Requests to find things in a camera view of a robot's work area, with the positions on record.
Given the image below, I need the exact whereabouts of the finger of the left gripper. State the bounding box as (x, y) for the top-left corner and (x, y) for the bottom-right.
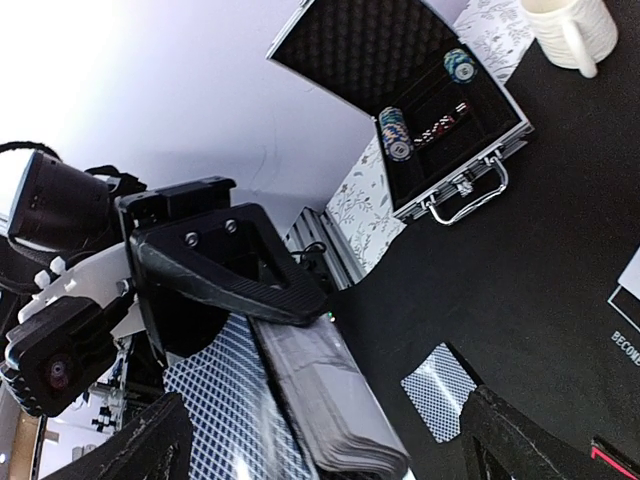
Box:
(129, 203), (327, 326)

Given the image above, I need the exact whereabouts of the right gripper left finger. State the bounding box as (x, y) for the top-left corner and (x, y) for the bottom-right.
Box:
(48, 393), (193, 480)

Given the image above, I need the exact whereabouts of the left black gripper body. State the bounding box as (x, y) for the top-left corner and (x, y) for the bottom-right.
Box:
(1, 144), (228, 357)

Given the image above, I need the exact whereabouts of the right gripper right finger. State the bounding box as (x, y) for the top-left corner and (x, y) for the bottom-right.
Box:
(459, 385), (615, 479)

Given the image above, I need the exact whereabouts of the blue hole card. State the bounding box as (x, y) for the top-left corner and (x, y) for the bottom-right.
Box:
(400, 342), (483, 444)

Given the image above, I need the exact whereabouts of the red black triangle token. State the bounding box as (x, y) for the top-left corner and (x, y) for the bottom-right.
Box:
(590, 437), (640, 480)

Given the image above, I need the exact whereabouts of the blue playing card deck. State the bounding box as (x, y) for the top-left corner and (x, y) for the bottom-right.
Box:
(164, 315), (410, 479)

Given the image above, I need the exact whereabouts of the black poker table mat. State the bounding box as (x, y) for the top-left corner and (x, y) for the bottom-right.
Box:
(333, 27), (639, 479)

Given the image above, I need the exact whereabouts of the poker chip stack front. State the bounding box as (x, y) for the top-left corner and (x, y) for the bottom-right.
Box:
(379, 106), (414, 162)

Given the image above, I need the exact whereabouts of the poker chip stack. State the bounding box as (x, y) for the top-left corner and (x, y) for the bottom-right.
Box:
(443, 48), (477, 84)
(379, 106), (414, 162)

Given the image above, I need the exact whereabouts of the aluminium poker chip case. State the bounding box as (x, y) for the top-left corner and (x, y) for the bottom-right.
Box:
(267, 0), (533, 226)

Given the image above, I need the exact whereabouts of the poker chip stack rear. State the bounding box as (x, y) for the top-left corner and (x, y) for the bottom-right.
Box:
(443, 48), (477, 84)

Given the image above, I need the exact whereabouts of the cream ceramic mug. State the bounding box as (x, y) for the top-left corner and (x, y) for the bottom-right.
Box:
(520, 0), (619, 79)

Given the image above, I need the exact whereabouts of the front aluminium rail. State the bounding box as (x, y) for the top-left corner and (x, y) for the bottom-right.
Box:
(284, 207), (366, 294)

